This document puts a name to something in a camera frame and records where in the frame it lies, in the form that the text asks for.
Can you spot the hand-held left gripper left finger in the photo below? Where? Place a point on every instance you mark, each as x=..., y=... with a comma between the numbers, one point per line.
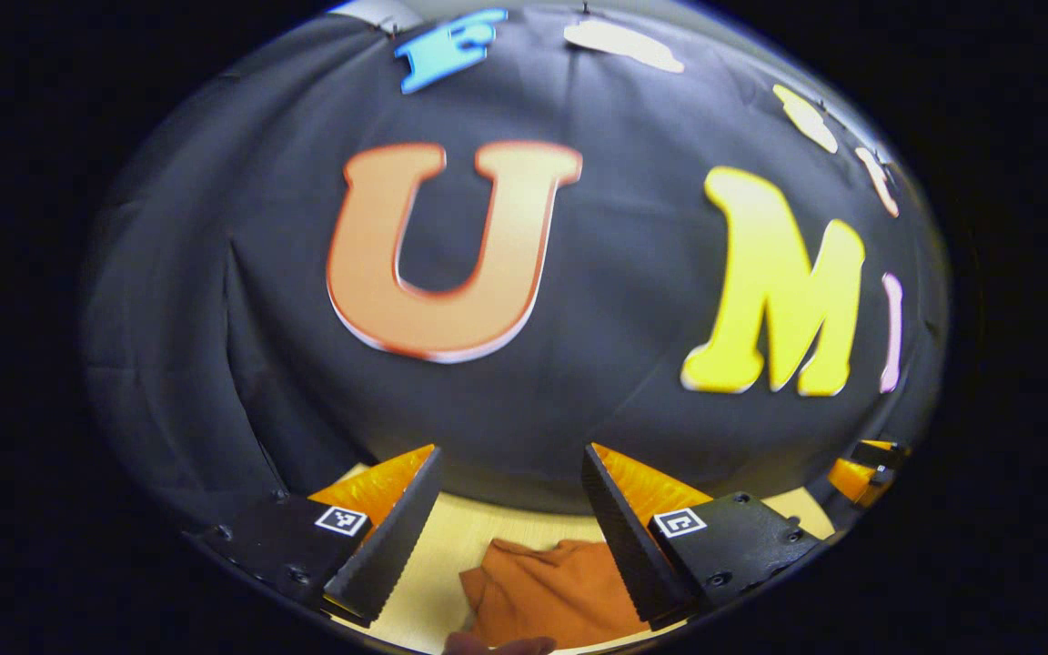
x=397, y=546

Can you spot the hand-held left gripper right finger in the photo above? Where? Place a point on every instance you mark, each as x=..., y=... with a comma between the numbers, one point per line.
x=629, y=546

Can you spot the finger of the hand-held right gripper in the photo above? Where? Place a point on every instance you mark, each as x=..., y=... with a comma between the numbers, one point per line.
x=856, y=480
x=877, y=453

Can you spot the orange button-up garment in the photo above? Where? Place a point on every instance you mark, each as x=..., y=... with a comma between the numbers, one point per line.
x=542, y=591

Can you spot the black backdrop cloth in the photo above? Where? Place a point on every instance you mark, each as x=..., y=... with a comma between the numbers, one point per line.
x=615, y=300

